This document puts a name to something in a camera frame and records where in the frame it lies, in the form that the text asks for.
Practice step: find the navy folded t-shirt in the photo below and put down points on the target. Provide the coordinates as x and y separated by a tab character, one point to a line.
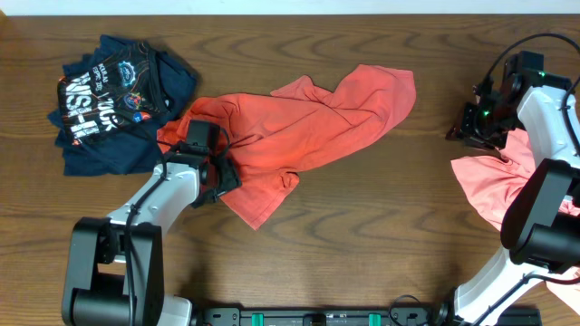
133	149

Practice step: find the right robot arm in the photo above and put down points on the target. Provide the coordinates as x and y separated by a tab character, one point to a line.
538	242

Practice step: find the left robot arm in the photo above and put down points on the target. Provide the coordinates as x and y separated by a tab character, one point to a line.
115	273

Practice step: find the red-orange t-shirt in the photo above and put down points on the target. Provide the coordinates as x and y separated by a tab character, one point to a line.
296	128

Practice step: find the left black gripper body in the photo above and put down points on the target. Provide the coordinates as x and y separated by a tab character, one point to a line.
224	177

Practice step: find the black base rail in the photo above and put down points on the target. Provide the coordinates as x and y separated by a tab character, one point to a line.
237	317

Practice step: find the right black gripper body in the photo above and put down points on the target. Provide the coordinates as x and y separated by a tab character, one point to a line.
489	126

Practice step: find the pink t-shirt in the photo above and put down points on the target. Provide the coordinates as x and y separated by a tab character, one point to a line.
492	184

